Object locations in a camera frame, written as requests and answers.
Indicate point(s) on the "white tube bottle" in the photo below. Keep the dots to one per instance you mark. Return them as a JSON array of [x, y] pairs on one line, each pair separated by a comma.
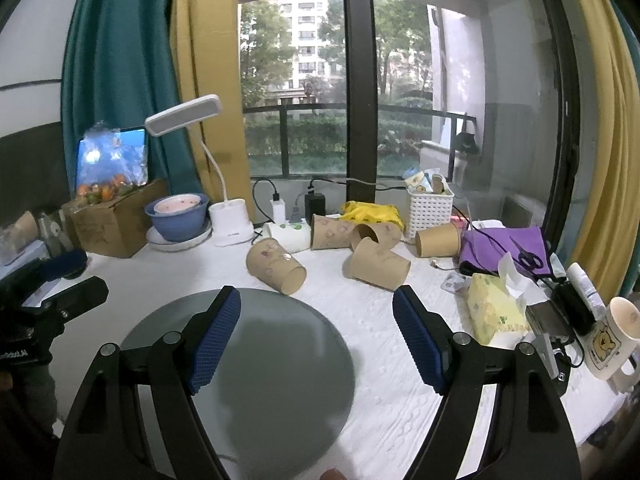
[[586, 290]]

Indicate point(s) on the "white power strip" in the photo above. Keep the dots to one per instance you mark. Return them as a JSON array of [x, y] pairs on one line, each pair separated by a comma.
[[293, 237]]

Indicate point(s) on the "yellow curtain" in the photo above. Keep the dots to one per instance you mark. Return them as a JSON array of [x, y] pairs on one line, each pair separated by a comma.
[[607, 237], [204, 41]]

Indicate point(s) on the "black power adapter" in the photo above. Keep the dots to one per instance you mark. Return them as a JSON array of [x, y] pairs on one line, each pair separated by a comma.
[[315, 204]]

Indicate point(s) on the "white plate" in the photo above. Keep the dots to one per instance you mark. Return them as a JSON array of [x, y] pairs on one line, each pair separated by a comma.
[[158, 243]]

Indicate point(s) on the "blue bowl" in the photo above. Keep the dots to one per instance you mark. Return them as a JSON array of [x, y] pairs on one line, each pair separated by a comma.
[[179, 227]]

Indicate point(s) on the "yellow tissue pack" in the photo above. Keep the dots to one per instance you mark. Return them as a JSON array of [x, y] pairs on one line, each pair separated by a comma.
[[498, 303]]

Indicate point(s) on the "white desk lamp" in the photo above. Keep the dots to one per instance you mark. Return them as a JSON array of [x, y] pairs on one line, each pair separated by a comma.
[[219, 149]]

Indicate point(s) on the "patterned paper cup middle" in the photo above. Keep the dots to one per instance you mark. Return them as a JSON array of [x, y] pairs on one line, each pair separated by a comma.
[[330, 233]]

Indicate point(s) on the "cardboard box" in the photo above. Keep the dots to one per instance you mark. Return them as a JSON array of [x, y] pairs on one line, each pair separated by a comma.
[[116, 228]]

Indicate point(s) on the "white bear mug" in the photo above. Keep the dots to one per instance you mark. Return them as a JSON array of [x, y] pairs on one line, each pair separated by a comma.
[[611, 343]]

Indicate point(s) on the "patterned paper cup left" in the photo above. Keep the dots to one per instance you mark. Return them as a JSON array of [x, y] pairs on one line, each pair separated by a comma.
[[268, 261]]

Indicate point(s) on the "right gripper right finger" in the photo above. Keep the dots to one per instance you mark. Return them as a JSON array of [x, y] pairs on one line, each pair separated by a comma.
[[529, 435]]

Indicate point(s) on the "black window frame post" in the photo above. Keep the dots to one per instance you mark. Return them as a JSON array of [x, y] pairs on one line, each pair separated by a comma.
[[361, 99]]

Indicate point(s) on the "brown paper cup behind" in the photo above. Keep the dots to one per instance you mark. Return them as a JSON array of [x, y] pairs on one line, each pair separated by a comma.
[[386, 234]]

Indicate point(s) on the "white charger plug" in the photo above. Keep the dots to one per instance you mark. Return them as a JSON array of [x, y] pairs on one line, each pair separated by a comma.
[[278, 208]]

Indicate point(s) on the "pink bowl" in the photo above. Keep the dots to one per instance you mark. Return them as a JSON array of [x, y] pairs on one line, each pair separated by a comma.
[[176, 204]]

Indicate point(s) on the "patterned paper cup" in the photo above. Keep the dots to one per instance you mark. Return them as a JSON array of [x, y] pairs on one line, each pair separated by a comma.
[[268, 261], [330, 233]]

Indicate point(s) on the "black scissors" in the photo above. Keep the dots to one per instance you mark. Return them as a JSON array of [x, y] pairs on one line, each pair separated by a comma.
[[527, 260]]

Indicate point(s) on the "yellow curtain right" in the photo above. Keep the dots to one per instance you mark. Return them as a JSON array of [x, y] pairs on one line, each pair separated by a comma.
[[607, 237]]

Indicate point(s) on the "brown paper cup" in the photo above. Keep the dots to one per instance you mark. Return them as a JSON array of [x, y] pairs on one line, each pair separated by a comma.
[[386, 234], [378, 266], [439, 241]]

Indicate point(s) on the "bag of fruit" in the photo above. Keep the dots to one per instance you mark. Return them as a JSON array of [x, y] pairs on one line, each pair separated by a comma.
[[111, 162]]

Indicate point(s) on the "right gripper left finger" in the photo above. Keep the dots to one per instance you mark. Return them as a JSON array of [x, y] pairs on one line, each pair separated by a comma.
[[104, 435]]

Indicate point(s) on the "purple cloth bag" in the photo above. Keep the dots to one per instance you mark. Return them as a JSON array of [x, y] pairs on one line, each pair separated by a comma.
[[482, 249]]

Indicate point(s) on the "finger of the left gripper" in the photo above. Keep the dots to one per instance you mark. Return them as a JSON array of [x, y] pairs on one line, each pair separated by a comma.
[[73, 301], [34, 274]]

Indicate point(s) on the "round grey mat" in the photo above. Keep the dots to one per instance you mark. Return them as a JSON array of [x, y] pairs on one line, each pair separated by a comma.
[[281, 394]]

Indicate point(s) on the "yellow plastic bag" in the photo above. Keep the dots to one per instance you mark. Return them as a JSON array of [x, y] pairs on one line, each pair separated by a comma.
[[362, 212]]

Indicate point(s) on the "white plastic basket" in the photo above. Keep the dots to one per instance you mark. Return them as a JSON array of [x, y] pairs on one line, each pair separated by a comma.
[[426, 210]]

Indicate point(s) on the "teal curtain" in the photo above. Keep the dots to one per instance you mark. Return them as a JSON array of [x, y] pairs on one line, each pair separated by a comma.
[[117, 69]]

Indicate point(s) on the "yellow curtain left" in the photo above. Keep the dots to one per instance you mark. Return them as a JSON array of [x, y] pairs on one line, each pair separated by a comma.
[[204, 41]]

